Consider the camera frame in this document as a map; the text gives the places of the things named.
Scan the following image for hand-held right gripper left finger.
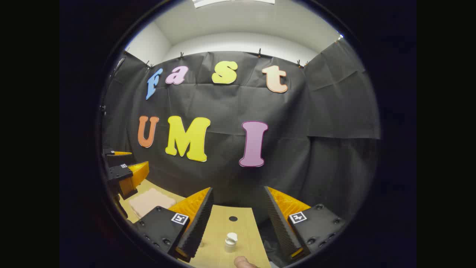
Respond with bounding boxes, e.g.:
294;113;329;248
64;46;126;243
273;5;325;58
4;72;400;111
133;187;215;263

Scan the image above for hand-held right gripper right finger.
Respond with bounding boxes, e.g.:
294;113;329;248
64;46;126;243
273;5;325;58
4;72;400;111
264;186;346;265

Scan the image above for white pump bottle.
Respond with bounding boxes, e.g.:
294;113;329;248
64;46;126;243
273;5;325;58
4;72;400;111
224;233;238;253

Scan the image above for pink suitcase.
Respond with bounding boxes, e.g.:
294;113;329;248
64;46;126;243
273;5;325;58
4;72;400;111
128;188;177;220

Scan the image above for beige rounded bottle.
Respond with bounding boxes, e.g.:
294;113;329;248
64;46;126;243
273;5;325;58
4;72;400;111
234;256;259;268

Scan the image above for black backdrop cloth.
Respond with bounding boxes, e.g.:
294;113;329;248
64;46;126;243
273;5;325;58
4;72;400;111
101;37;382;239

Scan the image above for ceiling light panel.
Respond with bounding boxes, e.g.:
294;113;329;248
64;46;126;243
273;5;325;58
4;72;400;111
193;0;276;8

